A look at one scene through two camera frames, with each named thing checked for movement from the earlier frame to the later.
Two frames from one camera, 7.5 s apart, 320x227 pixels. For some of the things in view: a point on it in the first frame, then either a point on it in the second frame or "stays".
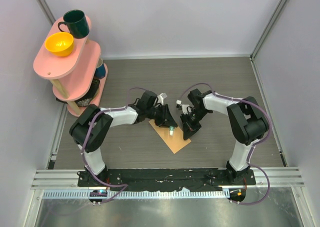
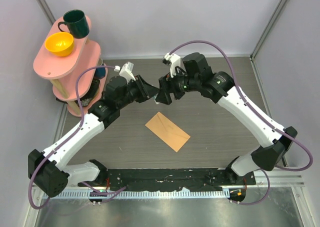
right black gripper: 189,128 -> 167,84
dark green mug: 76,23 stays
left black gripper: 165,115 -> 145,90
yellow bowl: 59,44 stays
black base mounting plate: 176,179 stays
